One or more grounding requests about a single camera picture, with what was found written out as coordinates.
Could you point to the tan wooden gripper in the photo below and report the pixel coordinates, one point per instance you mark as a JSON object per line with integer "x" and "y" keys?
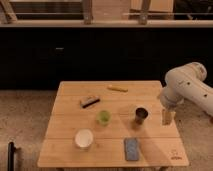
{"x": 167, "y": 116}

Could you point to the dark metal cup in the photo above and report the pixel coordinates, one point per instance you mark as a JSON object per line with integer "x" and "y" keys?
{"x": 140, "y": 115}

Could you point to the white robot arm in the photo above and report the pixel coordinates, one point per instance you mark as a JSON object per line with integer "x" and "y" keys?
{"x": 186, "y": 82}

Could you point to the blue sponge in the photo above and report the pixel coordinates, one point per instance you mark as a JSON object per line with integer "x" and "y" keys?
{"x": 131, "y": 149}

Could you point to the wooden table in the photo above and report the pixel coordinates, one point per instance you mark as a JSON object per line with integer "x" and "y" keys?
{"x": 158, "y": 145}

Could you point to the green translucent cup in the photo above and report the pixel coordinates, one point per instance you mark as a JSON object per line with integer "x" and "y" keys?
{"x": 103, "y": 117}

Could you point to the black bar object on floor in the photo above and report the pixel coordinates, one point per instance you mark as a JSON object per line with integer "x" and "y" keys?
{"x": 11, "y": 152}

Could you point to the wooden railing shelf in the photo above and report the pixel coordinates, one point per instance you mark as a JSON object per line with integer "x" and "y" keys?
{"x": 107, "y": 13}

